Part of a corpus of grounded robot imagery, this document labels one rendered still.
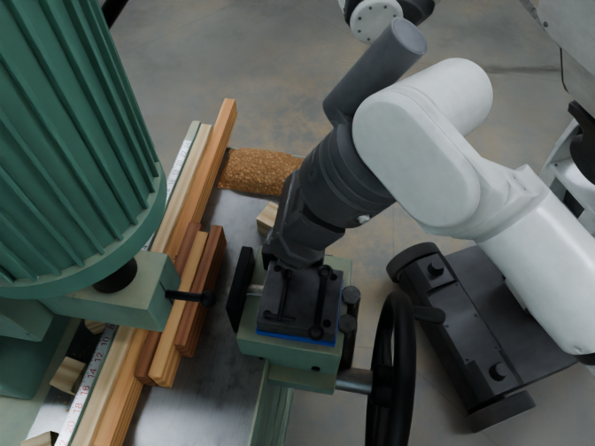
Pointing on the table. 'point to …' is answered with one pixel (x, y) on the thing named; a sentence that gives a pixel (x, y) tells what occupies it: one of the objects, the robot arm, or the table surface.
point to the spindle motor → (69, 152)
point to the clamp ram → (242, 287)
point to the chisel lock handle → (194, 296)
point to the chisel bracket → (127, 296)
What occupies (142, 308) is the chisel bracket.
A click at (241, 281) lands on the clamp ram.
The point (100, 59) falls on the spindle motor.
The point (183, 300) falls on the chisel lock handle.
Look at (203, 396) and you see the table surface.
